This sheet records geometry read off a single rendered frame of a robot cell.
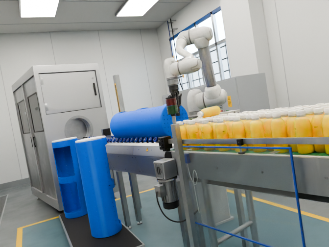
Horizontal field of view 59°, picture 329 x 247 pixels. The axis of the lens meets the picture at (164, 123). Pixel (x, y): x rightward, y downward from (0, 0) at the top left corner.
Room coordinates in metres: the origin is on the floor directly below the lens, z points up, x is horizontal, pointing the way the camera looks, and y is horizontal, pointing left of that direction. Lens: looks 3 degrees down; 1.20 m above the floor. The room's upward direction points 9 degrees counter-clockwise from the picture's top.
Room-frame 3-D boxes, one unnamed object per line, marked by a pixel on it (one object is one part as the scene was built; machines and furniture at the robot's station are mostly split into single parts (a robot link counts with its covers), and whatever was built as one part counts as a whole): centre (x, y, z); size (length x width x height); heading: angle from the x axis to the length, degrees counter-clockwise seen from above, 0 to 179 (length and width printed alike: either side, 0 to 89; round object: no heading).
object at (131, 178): (3.10, 0.44, 0.31); 0.06 x 0.06 x 0.63; 36
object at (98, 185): (2.66, 0.70, 0.59); 0.28 x 0.28 x 0.88
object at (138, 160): (3.06, 0.50, 0.79); 2.17 x 0.29 x 0.34; 36
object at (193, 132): (1.88, -0.18, 0.99); 0.07 x 0.07 x 0.18
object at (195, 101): (2.89, -0.35, 1.23); 0.18 x 0.16 x 0.22; 68
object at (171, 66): (2.25, -0.13, 1.50); 0.13 x 0.11 x 0.16; 67
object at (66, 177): (3.32, 1.17, 0.59); 0.28 x 0.28 x 0.88
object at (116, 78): (3.61, 0.50, 0.85); 0.06 x 0.06 x 1.70; 36
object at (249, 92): (4.70, -0.72, 0.72); 2.15 x 0.54 x 1.45; 26
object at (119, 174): (3.02, 0.56, 0.31); 0.06 x 0.06 x 0.63; 36
